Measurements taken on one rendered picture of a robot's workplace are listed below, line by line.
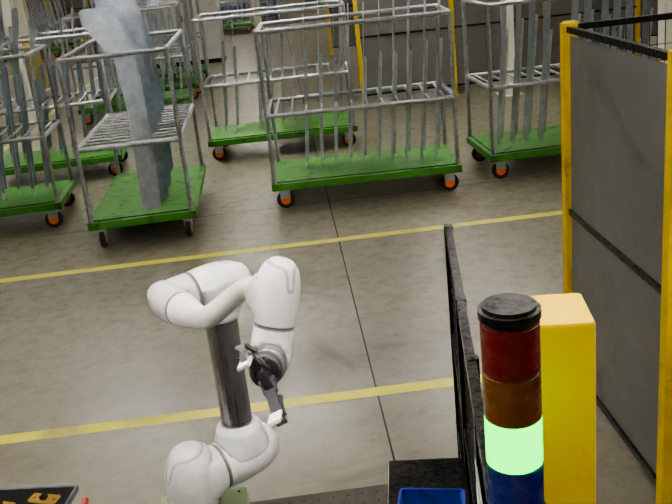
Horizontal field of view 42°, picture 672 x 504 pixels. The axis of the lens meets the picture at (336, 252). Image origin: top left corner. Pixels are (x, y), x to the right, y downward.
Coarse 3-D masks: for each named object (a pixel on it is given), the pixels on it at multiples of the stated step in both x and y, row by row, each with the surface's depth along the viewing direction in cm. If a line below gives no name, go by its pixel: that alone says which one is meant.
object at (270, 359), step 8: (264, 360) 198; (272, 360) 198; (264, 368) 194; (272, 368) 198; (280, 368) 198; (264, 376) 193; (280, 376) 199; (256, 384) 199; (264, 384) 193; (272, 384) 194
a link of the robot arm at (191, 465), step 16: (176, 448) 275; (192, 448) 273; (208, 448) 276; (176, 464) 270; (192, 464) 269; (208, 464) 272; (224, 464) 277; (176, 480) 270; (192, 480) 269; (208, 480) 273; (224, 480) 277; (176, 496) 272; (192, 496) 271; (208, 496) 274
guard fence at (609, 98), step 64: (576, 64) 412; (640, 64) 339; (576, 128) 424; (640, 128) 347; (576, 192) 435; (640, 192) 355; (576, 256) 448; (640, 256) 363; (640, 320) 372; (640, 384) 381; (640, 448) 390
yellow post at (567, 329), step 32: (544, 320) 111; (576, 320) 110; (544, 352) 111; (576, 352) 111; (544, 384) 113; (576, 384) 113; (544, 416) 115; (576, 416) 114; (544, 448) 116; (576, 448) 116; (544, 480) 118; (576, 480) 118
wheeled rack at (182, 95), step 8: (144, 8) 1407; (152, 8) 1407; (160, 8) 1409; (176, 8) 1412; (64, 16) 1422; (176, 16) 1417; (72, 32) 1491; (176, 56) 1437; (80, 64) 1508; (72, 72) 1422; (192, 88) 1547; (168, 96) 1478; (176, 96) 1468; (184, 96) 1463; (112, 104) 1457; (120, 104) 1452; (80, 112) 1443; (88, 112) 1444; (88, 120) 1456
